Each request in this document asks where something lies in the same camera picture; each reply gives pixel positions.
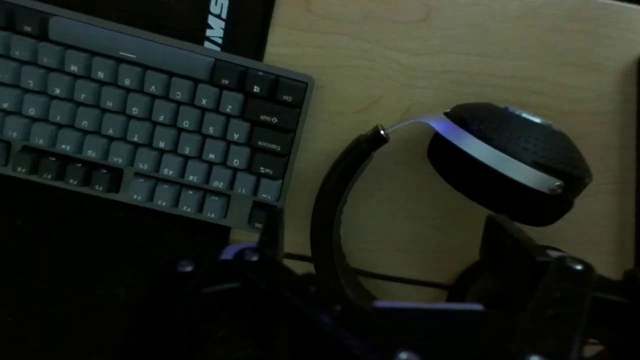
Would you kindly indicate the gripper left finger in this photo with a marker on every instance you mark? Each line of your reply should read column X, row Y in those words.
column 266, row 253

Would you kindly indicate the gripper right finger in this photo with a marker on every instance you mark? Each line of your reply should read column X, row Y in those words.
column 532, row 281

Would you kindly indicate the black silver headphones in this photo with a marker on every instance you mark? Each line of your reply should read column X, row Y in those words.
column 513, row 167

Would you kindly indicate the grey mechanical keyboard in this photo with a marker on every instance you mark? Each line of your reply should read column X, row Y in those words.
column 141, row 127

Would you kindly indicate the black desk mat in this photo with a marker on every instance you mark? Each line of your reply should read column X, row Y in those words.
column 81, row 267

